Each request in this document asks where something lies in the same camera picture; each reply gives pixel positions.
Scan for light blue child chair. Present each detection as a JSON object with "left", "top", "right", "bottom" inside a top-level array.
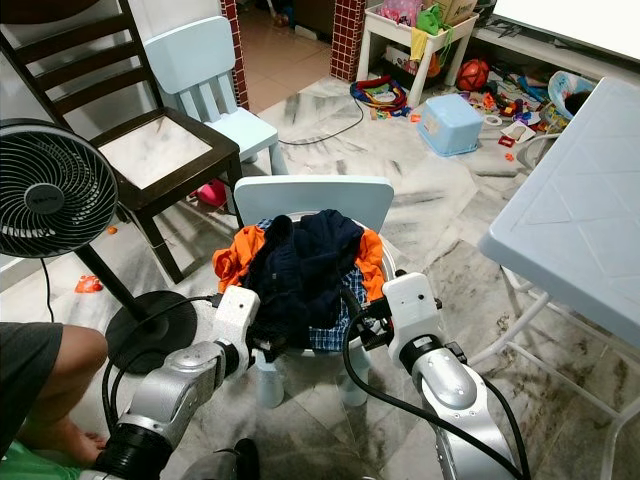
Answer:
[{"left": 143, "top": 15, "right": 286, "bottom": 181}]

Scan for dark wooden chair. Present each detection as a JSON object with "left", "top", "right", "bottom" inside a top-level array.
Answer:
[{"left": 0, "top": 0, "right": 246, "bottom": 286}]

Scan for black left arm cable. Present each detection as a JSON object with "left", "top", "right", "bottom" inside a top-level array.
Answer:
[
  {"left": 108, "top": 345, "right": 176, "bottom": 431},
  {"left": 100, "top": 293, "right": 221, "bottom": 436}
]

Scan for navy ribbed shorts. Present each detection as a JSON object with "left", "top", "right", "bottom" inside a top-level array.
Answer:
[{"left": 250, "top": 232, "right": 346, "bottom": 351}]

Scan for light blue plastic tub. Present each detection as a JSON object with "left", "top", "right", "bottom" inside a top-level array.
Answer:
[{"left": 415, "top": 93, "right": 484, "bottom": 158}]

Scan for light blue round basket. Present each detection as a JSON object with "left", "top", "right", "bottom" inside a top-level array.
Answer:
[{"left": 547, "top": 70, "right": 601, "bottom": 126}]

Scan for colourful toy rings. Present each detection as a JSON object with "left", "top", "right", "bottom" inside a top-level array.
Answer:
[{"left": 350, "top": 75, "right": 411, "bottom": 119}]

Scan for black floor fan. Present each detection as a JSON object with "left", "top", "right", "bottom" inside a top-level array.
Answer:
[{"left": 0, "top": 119, "right": 199, "bottom": 378}]

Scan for blue plaid garment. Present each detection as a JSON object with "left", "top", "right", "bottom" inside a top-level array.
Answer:
[{"left": 255, "top": 218, "right": 371, "bottom": 353}]

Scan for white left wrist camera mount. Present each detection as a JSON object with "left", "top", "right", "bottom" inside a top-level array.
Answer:
[{"left": 213, "top": 285, "right": 261, "bottom": 351}]

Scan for bright green mat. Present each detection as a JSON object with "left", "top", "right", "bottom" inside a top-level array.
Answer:
[{"left": 0, "top": 442, "right": 83, "bottom": 480}]

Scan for orange garment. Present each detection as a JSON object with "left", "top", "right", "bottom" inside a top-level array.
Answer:
[{"left": 212, "top": 226, "right": 388, "bottom": 306}]

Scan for green plush toy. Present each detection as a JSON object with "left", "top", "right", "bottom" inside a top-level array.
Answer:
[{"left": 415, "top": 5, "right": 453, "bottom": 36}]

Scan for thin black floor cable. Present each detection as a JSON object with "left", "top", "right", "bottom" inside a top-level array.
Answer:
[{"left": 278, "top": 98, "right": 364, "bottom": 148}]

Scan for red ball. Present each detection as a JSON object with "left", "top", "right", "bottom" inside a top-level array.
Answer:
[{"left": 456, "top": 58, "right": 491, "bottom": 93}]

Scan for white toy shelf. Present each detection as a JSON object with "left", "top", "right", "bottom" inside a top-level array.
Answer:
[{"left": 357, "top": 0, "right": 481, "bottom": 109}]

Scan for small pink floor item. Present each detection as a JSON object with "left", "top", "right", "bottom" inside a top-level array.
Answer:
[{"left": 193, "top": 180, "right": 229, "bottom": 209}]

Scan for person bare leg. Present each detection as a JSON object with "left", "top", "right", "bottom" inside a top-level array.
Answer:
[{"left": 50, "top": 325, "right": 111, "bottom": 466}]

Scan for grey shorts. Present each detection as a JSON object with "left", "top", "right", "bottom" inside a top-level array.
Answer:
[{"left": 0, "top": 322, "right": 81, "bottom": 446}]

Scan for brown cardboard box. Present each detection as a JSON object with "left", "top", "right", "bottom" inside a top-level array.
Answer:
[{"left": 435, "top": 0, "right": 479, "bottom": 26}]

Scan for white child chair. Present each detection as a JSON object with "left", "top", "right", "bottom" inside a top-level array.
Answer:
[{"left": 233, "top": 176, "right": 401, "bottom": 411}]

